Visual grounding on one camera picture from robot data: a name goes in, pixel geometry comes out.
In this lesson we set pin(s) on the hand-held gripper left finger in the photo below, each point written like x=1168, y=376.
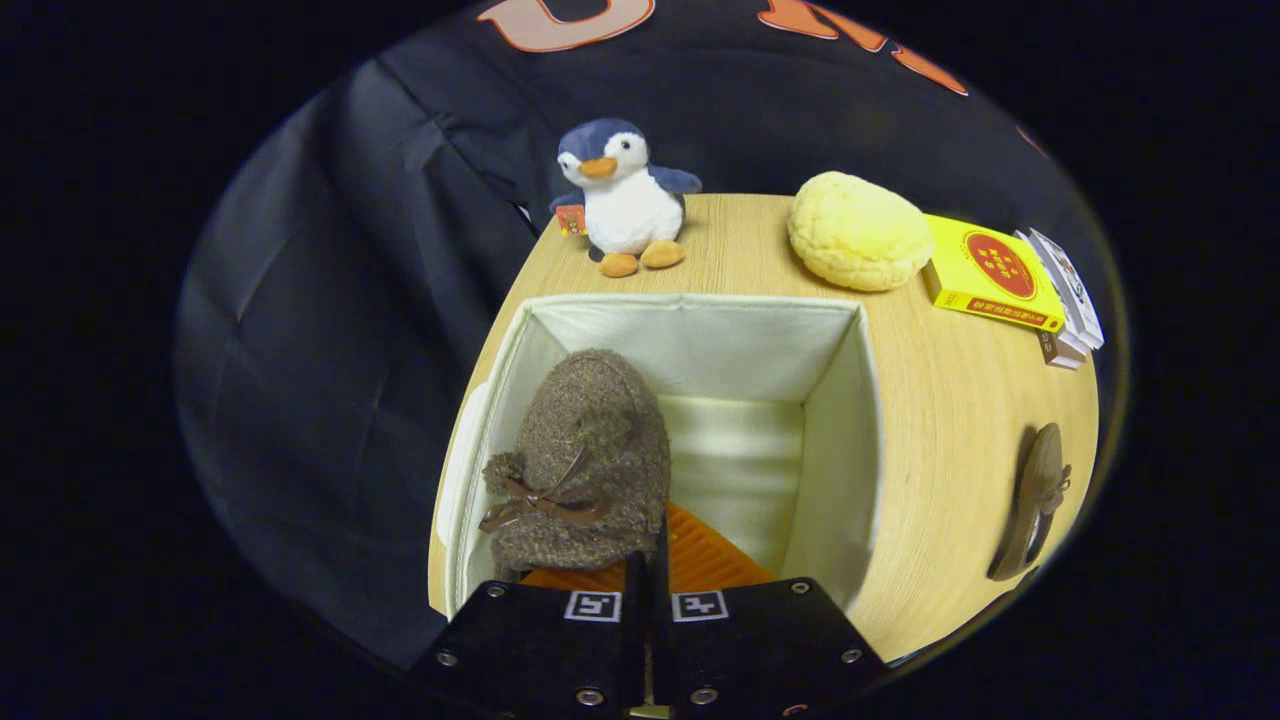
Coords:
x=540, y=650

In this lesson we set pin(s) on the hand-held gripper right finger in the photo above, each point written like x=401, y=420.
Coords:
x=760, y=650

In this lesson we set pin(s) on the brown fuzzy shoe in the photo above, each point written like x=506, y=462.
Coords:
x=1035, y=490
x=590, y=440

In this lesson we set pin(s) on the beige fabric storage box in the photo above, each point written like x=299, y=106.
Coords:
x=740, y=350

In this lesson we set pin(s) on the dark brown book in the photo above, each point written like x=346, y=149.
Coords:
x=1058, y=355

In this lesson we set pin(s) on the yellow bread-shaped plush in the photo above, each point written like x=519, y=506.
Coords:
x=860, y=232

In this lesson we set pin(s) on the yellow book with red circle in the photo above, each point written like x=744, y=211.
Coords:
x=990, y=270

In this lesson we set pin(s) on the penguin plush toy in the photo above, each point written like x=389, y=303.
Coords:
x=630, y=210

